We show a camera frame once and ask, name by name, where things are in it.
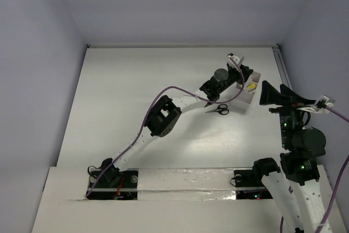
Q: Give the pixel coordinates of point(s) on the black handled scissors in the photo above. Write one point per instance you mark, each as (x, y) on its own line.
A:
(221, 109)

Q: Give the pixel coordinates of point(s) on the white front platform board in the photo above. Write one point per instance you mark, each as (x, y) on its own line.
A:
(169, 200)

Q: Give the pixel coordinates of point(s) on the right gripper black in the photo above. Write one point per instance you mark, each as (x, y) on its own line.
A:
(269, 94)

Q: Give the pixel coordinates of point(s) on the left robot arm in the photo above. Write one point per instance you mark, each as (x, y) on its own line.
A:
(165, 110)

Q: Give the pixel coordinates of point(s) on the right side aluminium rail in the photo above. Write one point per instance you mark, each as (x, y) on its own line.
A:
(281, 67)

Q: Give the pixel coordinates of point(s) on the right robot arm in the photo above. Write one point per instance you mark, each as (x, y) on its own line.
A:
(294, 183)

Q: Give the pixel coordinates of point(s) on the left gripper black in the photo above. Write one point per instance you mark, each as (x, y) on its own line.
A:
(244, 72)

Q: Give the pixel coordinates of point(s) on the white compartment pen holder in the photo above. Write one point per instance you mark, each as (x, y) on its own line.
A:
(244, 100)

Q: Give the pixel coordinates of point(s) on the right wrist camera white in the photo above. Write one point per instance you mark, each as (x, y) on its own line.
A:
(320, 106)

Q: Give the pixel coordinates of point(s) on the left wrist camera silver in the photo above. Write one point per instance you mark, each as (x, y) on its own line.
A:
(235, 59)

